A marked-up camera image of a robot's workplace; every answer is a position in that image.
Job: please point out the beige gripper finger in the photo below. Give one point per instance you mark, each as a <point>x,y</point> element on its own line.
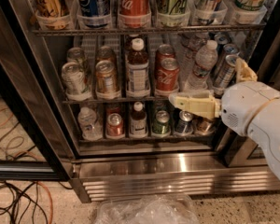
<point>199,103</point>
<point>244,72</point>

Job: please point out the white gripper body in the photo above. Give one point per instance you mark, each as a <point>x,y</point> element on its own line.
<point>244,104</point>

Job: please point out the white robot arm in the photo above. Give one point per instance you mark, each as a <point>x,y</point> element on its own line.
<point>264,129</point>

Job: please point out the silver slim can front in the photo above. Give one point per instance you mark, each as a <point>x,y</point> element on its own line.
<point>226,71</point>

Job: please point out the silver slim can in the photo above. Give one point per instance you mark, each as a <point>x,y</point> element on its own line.
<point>222,39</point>
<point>226,71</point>
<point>227,49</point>

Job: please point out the brown can bottom shelf front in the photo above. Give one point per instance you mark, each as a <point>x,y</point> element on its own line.
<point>205,126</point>

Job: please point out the silver slim can middle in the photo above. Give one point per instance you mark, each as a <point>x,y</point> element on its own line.
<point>227,49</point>

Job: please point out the blue can bottom shelf front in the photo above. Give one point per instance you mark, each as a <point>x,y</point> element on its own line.
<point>183,125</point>

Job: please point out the right glass fridge door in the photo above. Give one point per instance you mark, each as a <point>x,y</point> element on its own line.
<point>265,62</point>

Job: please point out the glass fridge door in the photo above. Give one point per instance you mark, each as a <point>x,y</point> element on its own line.
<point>32,144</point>
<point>265,62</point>

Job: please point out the clear water bottle middle shelf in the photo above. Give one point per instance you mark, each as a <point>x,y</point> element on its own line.
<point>205,60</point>

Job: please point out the silver slim can rear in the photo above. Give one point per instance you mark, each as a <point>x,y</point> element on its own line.
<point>222,39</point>

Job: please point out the green can bottom shelf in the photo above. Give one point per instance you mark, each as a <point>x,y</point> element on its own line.
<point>161,122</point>

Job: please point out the red coke can middle front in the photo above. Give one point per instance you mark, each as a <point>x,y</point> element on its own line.
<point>167,74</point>

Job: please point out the red coke can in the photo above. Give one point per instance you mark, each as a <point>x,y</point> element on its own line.
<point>164,51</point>
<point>167,74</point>

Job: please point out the red coke can middle rear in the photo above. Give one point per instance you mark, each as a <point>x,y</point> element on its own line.
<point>164,51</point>

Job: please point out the iced tea bottle bottom shelf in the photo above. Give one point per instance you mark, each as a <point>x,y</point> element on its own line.
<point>138,123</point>

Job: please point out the iced tea bottle shelf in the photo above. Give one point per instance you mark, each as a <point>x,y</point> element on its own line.
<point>137,65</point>
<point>138,123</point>

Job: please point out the iced tea bottle middle shelf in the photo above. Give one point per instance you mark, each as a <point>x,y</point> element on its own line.
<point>137,65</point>

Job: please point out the red can bottom shelf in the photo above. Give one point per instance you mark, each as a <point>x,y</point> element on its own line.
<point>114,124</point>

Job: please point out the gold can middle shelf front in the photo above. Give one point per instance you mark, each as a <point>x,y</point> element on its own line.
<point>106,77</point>

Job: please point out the gold can shelf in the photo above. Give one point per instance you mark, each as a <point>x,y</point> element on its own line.
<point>106,53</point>
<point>106,77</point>

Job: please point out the stainless steel fridge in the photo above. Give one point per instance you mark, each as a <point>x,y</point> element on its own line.
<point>131,168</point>

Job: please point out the gold can middle shelf rear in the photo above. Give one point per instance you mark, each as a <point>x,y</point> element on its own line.
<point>106,53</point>

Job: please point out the water bottle bottom shelf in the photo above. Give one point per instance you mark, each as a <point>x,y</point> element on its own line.
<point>86,119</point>

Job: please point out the red coca-cola can top shelf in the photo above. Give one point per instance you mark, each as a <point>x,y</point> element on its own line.
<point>133,0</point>

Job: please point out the white can middle shelf front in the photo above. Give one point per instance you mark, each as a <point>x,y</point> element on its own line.
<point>74,79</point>

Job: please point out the white can shelf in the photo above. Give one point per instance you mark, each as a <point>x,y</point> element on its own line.
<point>74,79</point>
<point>76,55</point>

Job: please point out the white can middle shelf rear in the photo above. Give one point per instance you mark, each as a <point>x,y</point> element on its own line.
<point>76,55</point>

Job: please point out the blue pepsi can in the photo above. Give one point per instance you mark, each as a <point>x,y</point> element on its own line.
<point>94,0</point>

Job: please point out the left glass fridge door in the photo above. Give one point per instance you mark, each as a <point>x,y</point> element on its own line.
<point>32,144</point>

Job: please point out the yellow orange can top shelf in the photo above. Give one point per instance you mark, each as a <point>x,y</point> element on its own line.
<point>52,8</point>

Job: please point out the clear plastic bag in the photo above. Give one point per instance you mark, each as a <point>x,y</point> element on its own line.
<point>153,209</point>

